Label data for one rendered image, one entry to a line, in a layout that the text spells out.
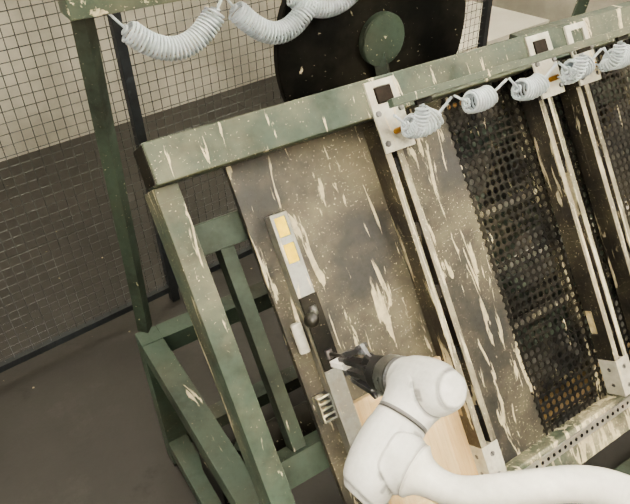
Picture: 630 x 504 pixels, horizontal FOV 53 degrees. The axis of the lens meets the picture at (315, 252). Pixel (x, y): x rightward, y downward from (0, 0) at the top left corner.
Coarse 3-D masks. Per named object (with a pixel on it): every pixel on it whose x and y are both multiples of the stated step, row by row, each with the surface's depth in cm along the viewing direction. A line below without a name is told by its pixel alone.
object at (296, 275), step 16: (272, 224) 156; (288, 224) 158; (272, 240) 159; (288, 240) 158; (288, 272) 158; (304, 272) 159; (288, 288) 161; (304, 288) 159; (320, 368) 162; (336, 368) 162; (336, 384) 162; (336, 400) 162; (352, 400) 164; (352, 416) 164; (352, 432) 163
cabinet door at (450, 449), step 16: (368, 400) 168; (368, 416) 168; (448, 416) 179; (432, 432) 177; (448, 432) 179; (464, 432) 182; (432, 448) 177; (448, 448) 179; (464, 448) 182; (448, 464) 179; (464, 464) 181; (416, 496) 174
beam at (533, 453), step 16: (608, 400) 206; (576, 416) 203; (592, 416) 200; (624, 416) 206; (560, 432) 197; (576, 432) 197; (608, 432) 203; (624, 432) 206; (528, 448) 194; (544, 448) 191; (576, 448) 197; (592, 448) 200; (512, 464) 189; (528, 464) 188; (560, 464) 193; (576, 464) 196
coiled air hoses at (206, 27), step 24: (288, 0) 187; (312, 0) 186; (336, 0) 190; (120, 24) 162; (192, 24) 173; (216, 24) 177; (240, 24) 178; (264, 24) 180; (288, 24) 185; (144, 48) 165; (168, 48) 168; (192, 48) 172
